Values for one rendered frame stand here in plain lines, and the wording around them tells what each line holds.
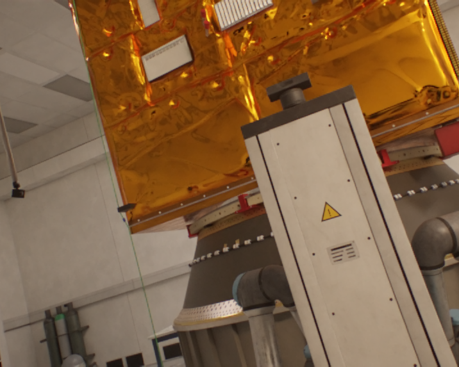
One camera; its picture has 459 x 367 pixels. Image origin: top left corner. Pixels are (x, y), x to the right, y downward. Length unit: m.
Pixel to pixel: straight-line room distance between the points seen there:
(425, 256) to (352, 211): 0.32
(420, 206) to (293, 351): 0.92
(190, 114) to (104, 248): 7.36
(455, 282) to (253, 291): 1.03
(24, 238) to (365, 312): 10.21
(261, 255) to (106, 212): 7.64
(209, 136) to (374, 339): 1.62
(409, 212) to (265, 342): 1.09
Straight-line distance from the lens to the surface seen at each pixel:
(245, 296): 1.62
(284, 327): 2.22
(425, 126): 2.40
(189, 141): 2.66
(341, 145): 1.32
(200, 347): 2.66
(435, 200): 2.51
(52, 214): 10.66
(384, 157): 2.47
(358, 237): 1.30
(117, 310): 9.81
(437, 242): 1.52
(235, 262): 2.44
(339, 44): 2.49
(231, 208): 2.52
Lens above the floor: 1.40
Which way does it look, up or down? 9 degrees up
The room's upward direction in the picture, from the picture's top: 17 degrees counter-clockwise
